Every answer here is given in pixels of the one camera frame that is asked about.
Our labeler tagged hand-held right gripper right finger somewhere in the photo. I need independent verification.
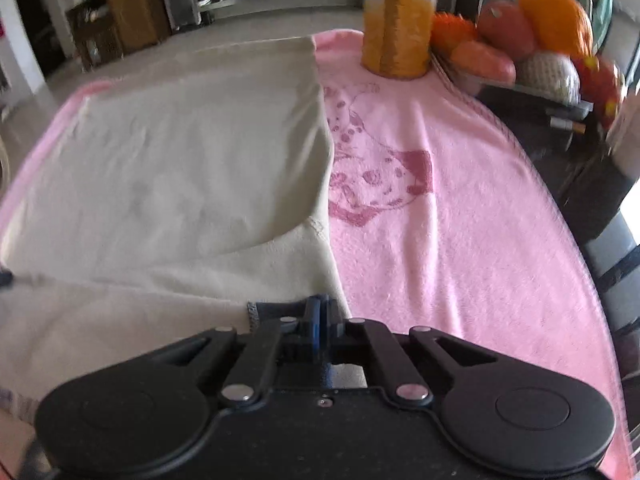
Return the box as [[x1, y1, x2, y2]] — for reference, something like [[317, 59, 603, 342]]
[[321, 296, 506, 407]]

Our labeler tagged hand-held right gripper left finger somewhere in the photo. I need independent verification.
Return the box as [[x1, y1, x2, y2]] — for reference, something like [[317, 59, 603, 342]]
[[160, 296, 322, 407]]

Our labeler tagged beige t-shirt with navy collar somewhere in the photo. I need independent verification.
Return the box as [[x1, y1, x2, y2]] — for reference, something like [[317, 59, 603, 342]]
[[0, 35, 351, 406]]

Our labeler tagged pink printed blanket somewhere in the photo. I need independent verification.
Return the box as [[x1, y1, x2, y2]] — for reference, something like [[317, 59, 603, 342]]
[[0, 29, 631, 480]]

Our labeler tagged wooden cabinet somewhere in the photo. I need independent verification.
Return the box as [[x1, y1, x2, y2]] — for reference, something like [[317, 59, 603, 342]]
[[65, 0, 173, 71]]

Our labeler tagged pale red apple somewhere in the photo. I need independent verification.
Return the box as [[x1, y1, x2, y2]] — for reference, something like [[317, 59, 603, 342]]
[[450, 40, 516, 86]]

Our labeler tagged metal fruit tray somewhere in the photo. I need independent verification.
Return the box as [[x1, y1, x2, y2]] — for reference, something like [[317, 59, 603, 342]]
[[435, 55, 593, 116]]

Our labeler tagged orange juice bottle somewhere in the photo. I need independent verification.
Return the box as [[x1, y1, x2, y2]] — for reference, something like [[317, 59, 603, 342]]
[[362, 0, 436, 81]]

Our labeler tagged cigarette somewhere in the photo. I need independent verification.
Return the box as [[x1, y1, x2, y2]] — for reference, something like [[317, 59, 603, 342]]
[[547, 117, 586, 135]]

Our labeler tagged small tangerine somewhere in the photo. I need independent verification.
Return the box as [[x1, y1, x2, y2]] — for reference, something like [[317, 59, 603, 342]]
[[430, 12, 476, 56]]

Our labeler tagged melon in foam net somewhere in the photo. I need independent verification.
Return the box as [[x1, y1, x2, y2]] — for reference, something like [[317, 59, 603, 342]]
[[515, 52, 581, 106]]

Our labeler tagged dark red apple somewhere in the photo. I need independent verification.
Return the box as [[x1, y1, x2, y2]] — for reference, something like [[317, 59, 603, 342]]
[[477, 0, 538, 63]]

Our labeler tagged white cup with green lid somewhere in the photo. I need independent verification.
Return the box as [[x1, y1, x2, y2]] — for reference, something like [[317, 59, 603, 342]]
[[605, 90, 640, 181]]

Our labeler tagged red dragon fruit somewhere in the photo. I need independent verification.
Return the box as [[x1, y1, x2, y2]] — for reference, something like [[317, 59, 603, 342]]
[[572, 55, 626, 131]]

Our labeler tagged large orange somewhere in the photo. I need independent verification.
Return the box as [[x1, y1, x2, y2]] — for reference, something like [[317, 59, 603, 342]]
[[517, 0, 593, 58]]

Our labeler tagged green towel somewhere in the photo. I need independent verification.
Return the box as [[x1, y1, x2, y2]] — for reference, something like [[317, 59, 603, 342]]
[[585, 0, 616, 41]]

